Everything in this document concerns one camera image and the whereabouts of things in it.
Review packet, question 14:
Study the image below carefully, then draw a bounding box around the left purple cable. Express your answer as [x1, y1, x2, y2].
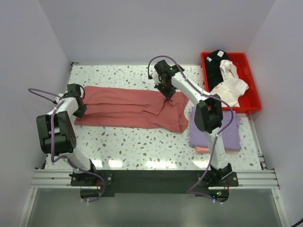
[27, 88, 106, 203]

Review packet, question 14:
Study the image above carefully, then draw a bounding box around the folded salmon t shirt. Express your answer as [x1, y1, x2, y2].
[196, 147, 209, 154]

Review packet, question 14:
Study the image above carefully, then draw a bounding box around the red pink t shirt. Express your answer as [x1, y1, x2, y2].
[74, 86, 189, 133]

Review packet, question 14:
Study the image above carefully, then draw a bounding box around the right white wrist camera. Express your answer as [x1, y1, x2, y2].
[148, 72, 160, 84]

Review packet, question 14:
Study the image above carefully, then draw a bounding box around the black t shirt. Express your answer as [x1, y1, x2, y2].
[205, 50, 229, 91]

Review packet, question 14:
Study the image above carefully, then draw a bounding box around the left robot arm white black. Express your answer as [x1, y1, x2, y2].
[36, 84, 96, 177]

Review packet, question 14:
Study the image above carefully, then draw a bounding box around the red plastic bin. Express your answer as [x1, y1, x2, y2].
[200, 51, 262, 112]

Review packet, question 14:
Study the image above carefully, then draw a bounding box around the white t shirt red logo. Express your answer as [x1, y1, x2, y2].
[210, 60, 249, 107]

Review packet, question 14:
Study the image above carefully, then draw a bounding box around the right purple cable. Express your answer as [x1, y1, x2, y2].
[148, 55, 237, 197]

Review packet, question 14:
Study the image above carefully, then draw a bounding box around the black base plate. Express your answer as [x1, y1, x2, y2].
[70, 169, 237, 198]

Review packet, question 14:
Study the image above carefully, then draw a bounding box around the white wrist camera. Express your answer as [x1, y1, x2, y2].
[54, 93, 64, 104]
[148, 72, 160, 84]

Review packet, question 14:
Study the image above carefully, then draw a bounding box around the purple cable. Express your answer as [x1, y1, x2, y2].
[27, 88, 106, 203]
[148, 55, 237, 197]

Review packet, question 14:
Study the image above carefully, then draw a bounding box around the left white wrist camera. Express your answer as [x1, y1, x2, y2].
[54, 93, 64, 104]

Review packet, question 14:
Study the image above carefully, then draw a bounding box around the folded purple t shirt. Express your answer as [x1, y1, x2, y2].
[189, 106, 241, 151]

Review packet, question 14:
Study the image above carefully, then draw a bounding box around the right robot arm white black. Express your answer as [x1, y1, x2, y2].
[148, 60, 232, 182]

